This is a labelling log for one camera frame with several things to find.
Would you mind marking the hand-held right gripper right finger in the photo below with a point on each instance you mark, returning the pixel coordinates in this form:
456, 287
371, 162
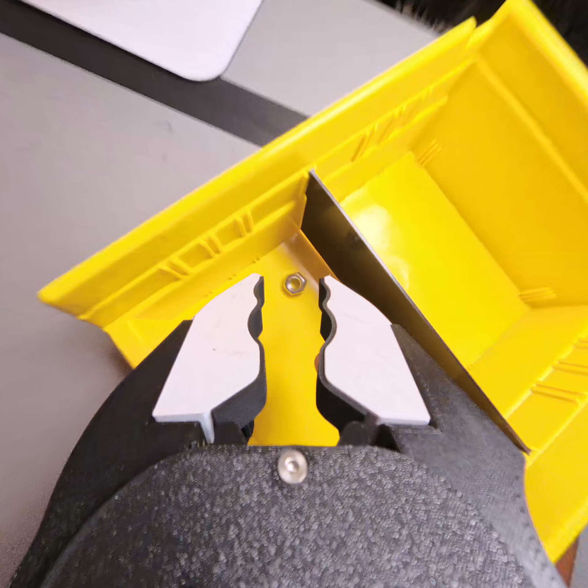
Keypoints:
363, 367

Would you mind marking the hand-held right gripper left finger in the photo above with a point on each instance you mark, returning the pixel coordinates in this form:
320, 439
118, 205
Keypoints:
211, 363

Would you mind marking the steel hex nut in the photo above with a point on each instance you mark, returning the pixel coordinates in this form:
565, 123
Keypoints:
288, 289

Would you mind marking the yellow plastic storage bin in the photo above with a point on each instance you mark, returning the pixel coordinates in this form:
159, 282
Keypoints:
459, 206

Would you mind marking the dark olive bin divider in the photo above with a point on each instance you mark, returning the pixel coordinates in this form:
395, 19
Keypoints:
367, 275

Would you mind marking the white rounded base plate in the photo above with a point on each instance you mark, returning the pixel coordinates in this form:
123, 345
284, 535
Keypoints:
160, 32

